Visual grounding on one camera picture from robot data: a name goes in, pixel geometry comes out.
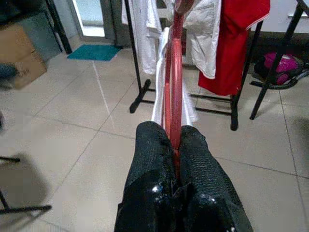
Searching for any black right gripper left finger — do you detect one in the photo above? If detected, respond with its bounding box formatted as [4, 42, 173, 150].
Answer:
[113, 121, 178, 232]

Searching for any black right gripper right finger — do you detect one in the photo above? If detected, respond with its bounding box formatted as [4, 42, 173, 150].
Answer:
[170, 125, 253, 232]

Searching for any cream denim jacket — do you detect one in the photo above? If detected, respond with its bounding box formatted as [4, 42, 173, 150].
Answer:
[183, 0, 223, 80]

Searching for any teal floor mat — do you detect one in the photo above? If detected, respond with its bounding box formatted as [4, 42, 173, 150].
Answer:
[67, 44, 124, 61]

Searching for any red shirt white trim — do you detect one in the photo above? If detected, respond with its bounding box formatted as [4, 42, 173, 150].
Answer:
[197, 0, 271, 97]

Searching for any black chair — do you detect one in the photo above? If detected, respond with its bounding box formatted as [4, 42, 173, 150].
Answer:
[0, 154, 53, 232]

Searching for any pink vacuum cleaner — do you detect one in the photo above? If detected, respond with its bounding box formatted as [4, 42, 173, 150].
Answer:
[251, 52, 309, 91]

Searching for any small printed cardboard box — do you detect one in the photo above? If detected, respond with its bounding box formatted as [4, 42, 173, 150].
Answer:
[13, 50, 48, 90]

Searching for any black desk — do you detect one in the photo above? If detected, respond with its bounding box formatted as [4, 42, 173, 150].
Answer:
[0, 0, 73, 55]

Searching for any grey metal cabinet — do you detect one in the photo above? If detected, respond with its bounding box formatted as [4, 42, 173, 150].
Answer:
[14, 9, 64, 62]

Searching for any large plain cardboard box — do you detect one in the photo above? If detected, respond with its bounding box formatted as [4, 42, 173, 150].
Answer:
[0, 24, 37, 65]

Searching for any black clothes rack silver rail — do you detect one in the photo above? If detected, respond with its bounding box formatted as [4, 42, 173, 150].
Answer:
[123, 0, 265, 131]

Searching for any glass door white frame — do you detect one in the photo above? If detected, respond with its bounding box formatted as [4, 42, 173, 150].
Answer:
[70, 0, 107, 39]

